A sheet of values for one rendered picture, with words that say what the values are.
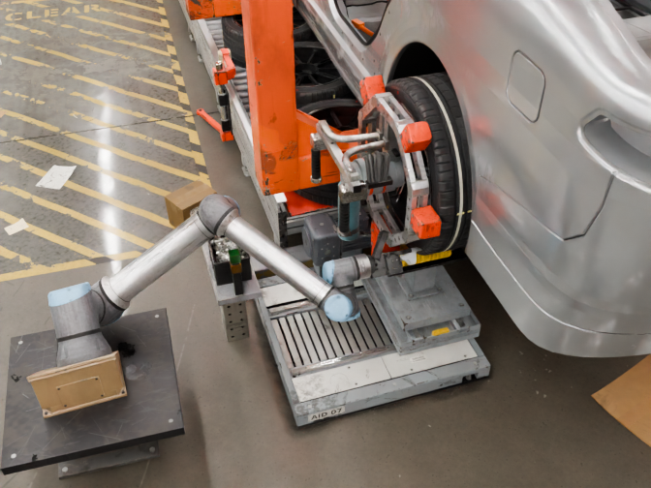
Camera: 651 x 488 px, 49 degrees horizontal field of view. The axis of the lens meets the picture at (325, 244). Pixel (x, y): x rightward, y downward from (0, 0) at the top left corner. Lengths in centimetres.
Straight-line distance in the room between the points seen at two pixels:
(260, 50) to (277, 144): 42
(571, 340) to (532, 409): 94
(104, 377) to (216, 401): 57
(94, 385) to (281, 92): 129
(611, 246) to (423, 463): 129
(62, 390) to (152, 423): 32
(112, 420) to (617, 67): 193
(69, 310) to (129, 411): 41
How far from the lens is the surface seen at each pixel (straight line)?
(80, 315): 266
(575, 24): 188
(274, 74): 284
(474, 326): 309
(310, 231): 313
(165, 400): 269
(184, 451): 291
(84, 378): 263
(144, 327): 294
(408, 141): 238
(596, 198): 185
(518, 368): 320
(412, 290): 310
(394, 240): 270
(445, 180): 242
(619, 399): 321
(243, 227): 250
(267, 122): 293
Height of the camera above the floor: 239
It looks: 41 degrees down
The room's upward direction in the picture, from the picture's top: straight up
